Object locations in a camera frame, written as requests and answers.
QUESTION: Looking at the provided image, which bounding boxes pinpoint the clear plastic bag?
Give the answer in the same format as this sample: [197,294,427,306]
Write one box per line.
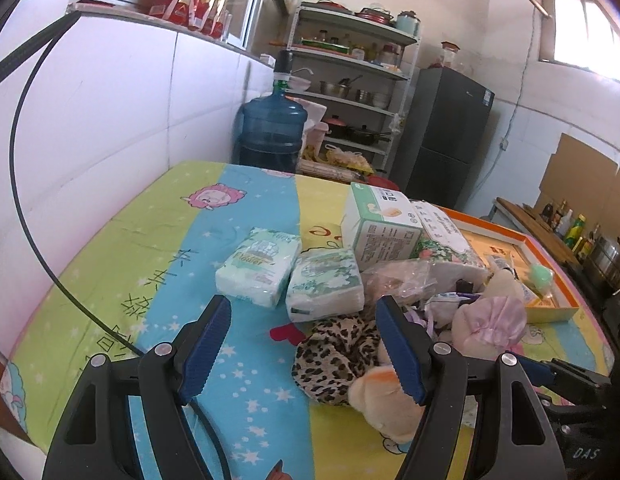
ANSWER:
[362,260,441,311]

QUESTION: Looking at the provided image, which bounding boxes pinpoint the green yellow bottle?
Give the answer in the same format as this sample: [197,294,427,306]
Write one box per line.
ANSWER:
[565,214,588,251]

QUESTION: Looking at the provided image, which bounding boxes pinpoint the floral white cloth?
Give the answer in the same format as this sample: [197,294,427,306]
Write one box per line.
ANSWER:
[415,237,491,296]

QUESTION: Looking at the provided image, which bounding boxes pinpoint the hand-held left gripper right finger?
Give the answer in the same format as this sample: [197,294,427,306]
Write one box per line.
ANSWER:
[375,294,573,480]

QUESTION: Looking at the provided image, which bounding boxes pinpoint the cardboard sheet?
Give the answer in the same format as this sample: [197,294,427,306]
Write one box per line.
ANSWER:
[537,132,620,221]

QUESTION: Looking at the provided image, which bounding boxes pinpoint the grey metal shelf rack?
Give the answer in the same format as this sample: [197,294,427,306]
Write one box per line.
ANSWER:
[285,2,423,181]

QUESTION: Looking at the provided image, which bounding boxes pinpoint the aluminium sliding window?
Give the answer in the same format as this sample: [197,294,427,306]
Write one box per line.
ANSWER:
[225,0,293,56]

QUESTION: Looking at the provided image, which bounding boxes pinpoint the leopard print cloth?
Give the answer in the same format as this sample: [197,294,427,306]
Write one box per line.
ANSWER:
[292,317,391,406]

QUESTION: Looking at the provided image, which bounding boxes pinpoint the orange rimmed tray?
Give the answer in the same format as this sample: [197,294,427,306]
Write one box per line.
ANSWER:
[435,205,581,324]

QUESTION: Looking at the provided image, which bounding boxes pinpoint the white printed tissue pack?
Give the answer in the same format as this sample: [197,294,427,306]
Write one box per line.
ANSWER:
[410,200,486,266]

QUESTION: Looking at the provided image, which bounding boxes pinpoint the green white tissue pack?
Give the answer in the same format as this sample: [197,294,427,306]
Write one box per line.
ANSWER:
[215,227,301,308]

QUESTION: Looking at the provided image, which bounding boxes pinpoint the rolled bamboo mat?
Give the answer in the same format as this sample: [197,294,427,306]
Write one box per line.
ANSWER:
[296,159,361,179]

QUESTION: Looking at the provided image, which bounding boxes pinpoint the wall wire with outlet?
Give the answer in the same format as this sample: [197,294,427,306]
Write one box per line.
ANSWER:
[477,15,538,211]

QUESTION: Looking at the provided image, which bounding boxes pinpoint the pink satin cloth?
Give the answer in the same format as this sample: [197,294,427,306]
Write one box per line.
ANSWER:
[450,295,528,358]

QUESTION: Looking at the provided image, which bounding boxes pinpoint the steel pot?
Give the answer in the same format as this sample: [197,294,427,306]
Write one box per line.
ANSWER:
[589,237,620,283]

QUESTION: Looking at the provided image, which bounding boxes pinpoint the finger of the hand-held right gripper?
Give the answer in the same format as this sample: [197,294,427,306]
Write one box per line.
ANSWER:
[519,354,611,403]

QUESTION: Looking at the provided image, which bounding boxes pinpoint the blue water jug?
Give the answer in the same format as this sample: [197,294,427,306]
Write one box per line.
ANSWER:
[233,77,309,173]

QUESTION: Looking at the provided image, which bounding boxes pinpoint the red pots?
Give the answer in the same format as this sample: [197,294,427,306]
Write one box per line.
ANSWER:
[355,6,395,27]

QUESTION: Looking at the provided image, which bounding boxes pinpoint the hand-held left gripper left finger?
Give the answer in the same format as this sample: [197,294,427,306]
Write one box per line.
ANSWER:
[42,294,233,480]

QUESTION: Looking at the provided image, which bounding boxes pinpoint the white green tissue box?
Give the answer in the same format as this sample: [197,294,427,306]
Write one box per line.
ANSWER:
[341,181,425,263]

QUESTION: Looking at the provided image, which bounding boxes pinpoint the black wok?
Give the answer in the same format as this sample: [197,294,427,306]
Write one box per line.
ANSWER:
[346,125,391,147]

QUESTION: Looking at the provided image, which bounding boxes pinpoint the red lid pot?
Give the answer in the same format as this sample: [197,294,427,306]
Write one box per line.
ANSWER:
[322,116,349,139]

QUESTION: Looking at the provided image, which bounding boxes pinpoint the purple packet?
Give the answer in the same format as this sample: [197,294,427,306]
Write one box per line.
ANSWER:
[425,290,478,313]

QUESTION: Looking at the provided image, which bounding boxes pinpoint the black water pump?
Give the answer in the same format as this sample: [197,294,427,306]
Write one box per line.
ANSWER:
[273,51,295,81]

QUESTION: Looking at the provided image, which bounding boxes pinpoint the small bright window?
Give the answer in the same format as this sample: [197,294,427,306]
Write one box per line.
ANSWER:
[537,0,620,83]

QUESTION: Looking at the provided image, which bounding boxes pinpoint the floral tissue pack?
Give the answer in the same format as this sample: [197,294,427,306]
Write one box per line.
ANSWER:
[285,247,365,323]

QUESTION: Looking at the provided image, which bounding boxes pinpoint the black ribbed cable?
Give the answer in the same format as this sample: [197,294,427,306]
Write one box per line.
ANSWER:
[0,14,73,88]

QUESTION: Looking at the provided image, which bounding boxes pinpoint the cream plush toy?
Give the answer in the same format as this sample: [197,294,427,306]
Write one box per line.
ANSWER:
[350,365,425,443]

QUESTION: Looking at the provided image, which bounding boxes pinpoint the dark grey fridge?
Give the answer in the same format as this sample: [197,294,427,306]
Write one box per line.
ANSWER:
[390,66,496,211]

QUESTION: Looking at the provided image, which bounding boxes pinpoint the teal pot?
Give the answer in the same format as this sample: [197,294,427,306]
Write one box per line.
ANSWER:
[396,10,421,37]

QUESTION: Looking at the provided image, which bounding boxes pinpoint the green sponge ball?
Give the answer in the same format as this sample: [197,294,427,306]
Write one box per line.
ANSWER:
[529,266,555,295]

